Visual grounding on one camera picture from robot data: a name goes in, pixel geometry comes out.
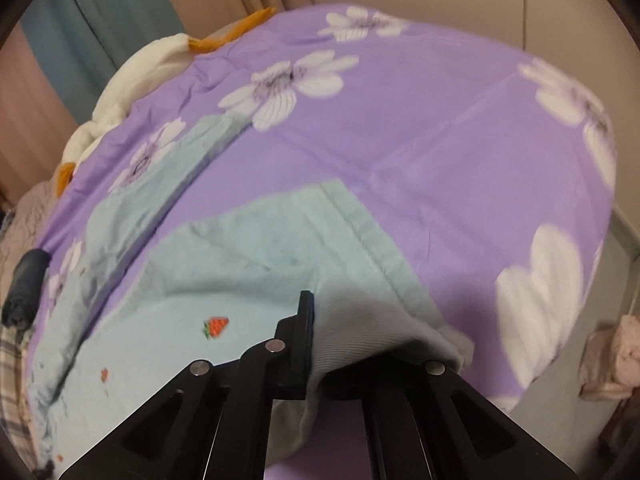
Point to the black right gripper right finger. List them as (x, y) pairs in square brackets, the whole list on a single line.
[(387, 370)]

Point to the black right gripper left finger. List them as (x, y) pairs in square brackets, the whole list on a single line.
[(292, 366)]

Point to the light blue strawberry denim pants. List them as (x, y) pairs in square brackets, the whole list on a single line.
[(127, 309)]

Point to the pink crumpled cloth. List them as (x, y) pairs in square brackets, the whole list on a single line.
[(609, 369)]

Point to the purple floral bed sheet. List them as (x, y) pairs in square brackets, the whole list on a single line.
[(492, 171)]

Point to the dark folded jeans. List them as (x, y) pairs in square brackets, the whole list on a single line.
[(22, 303)]

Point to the grey plaid pillow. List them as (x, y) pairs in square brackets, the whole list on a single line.
[(14, 412)]

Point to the pinkish grey blanket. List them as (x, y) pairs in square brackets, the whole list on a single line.
[(30, 215)]

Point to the white goose plush toy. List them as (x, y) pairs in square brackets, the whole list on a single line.
[(145, 71)]

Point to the teal curtain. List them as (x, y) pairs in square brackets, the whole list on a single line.
[(80, 44)]

